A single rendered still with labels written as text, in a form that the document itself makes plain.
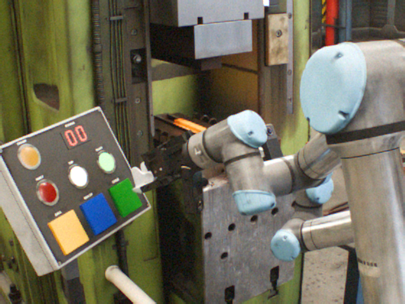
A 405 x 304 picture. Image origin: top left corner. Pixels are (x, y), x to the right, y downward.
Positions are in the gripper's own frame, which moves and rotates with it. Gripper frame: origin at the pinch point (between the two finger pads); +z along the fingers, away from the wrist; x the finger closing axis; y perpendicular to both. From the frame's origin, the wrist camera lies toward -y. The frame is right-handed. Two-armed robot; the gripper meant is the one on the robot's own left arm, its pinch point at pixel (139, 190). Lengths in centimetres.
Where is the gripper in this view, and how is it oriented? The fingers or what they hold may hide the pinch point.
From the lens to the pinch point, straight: 130.1
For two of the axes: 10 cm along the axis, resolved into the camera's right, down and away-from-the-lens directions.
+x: -5.0, 3.2, -8.1
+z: -7.4, 3.4, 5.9
